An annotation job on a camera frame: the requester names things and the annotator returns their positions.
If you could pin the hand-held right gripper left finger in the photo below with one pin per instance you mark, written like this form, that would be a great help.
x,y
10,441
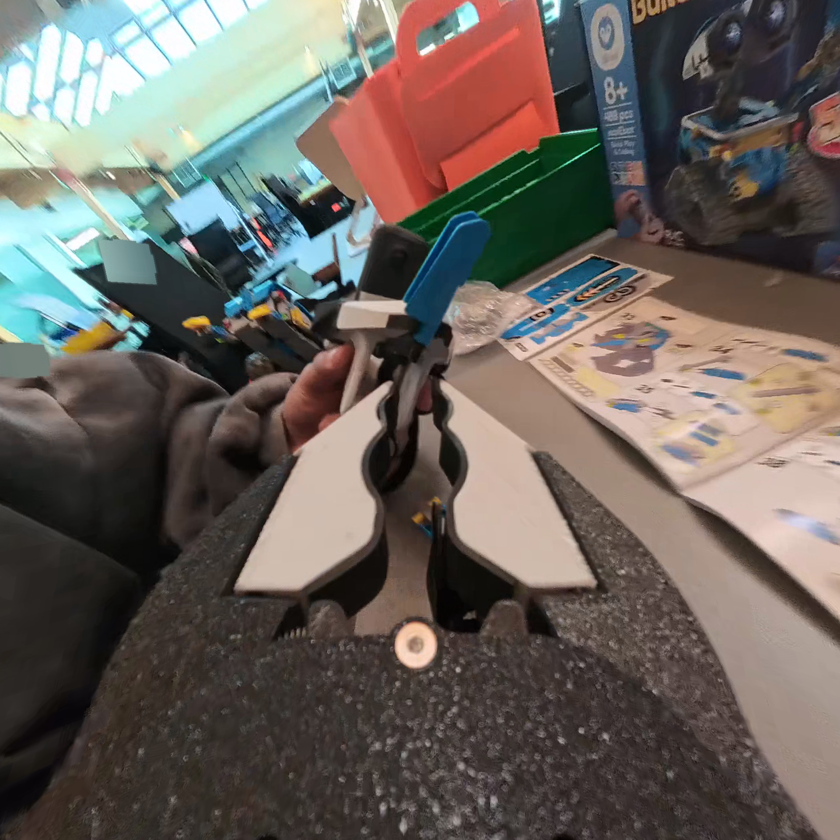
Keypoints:
x,y
321,512

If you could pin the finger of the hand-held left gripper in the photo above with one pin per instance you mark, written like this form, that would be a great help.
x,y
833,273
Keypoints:
x,y
410,400
367,315

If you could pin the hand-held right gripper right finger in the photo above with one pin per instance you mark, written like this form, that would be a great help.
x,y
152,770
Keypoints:
x,y
505,518

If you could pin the blue panel brick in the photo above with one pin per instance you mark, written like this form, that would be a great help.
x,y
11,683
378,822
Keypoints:
x,y
446,275

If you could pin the grey desk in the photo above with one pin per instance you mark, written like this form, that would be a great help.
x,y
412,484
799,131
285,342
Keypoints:
x,y
623,571

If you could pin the person's left hand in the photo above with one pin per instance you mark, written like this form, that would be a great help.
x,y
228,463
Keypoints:
x,y
318,394

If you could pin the clear plastic bag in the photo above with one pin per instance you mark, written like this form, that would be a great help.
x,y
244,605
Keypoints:
x,y
485,315

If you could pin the tan cardboard sheet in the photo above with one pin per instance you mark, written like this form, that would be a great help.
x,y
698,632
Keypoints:
x,y
321,144

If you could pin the green bin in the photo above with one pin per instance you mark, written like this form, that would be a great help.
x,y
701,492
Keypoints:
x,y
551,216

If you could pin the distant toy brick models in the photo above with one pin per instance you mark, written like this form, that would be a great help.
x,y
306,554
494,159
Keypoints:
x,y
197,323

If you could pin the sticker sheet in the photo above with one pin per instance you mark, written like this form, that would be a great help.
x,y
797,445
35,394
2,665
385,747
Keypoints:
x,y
590,295

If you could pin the instruction manual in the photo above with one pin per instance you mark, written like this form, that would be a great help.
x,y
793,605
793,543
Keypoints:
x,y
689,394

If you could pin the person's dark clothing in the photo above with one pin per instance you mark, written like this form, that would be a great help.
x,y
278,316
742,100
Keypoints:
x,y
59,623

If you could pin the robot kit box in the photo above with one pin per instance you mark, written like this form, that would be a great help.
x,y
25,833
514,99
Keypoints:
x,y
735,131

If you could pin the paned window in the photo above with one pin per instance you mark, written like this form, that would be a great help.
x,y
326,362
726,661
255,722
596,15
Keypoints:
x,y
65,79

